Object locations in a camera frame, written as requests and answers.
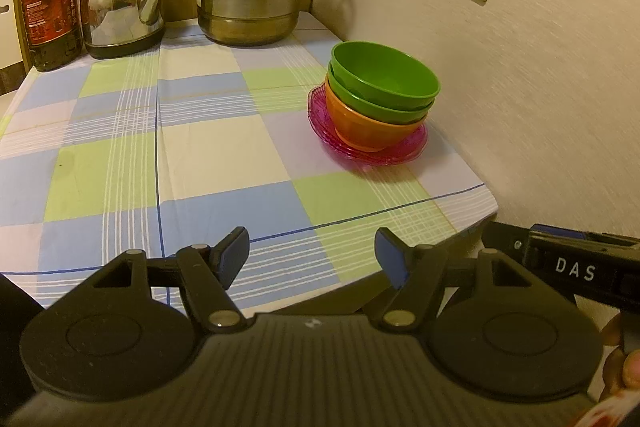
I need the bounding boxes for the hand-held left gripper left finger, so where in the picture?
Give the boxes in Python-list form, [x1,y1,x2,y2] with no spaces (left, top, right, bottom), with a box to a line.
[92,227,250,334]

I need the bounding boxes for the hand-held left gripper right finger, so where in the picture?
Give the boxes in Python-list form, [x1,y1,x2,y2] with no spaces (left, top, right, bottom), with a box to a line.
[371,228,533,334]

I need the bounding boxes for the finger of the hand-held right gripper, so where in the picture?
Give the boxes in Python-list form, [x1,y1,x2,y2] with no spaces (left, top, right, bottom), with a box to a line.
[481,220,532,266]

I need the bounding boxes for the pink transparent plate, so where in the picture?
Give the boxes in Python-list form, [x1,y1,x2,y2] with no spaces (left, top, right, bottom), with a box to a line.
[307,94,429,162]
[306,84,429,156]
[309,104,430,168]

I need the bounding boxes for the orange plastic bowl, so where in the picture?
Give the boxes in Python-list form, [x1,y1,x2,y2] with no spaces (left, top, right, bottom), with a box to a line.
[324,74,429,152]

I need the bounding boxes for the green plastic bowl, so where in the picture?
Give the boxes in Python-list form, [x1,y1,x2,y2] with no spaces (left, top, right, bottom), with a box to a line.
[327,67,434,126]
[328,41,442,112]

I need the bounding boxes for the person's right hand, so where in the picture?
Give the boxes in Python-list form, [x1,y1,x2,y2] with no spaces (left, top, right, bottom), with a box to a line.
[599,311,640,404]

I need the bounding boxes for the checkered tablecloth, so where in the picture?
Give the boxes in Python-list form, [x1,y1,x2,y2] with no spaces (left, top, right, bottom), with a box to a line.
[0,14,501,314]

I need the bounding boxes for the stainless steel kettle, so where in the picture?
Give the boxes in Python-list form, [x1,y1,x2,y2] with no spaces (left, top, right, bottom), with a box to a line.
[77,0,174,60]

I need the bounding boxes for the cooking oil bottle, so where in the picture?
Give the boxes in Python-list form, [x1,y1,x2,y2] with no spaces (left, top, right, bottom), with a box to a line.
[18,0,84,72]

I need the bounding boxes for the white chair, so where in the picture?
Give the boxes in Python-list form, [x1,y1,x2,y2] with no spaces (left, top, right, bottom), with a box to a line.
[0,0,27,72]

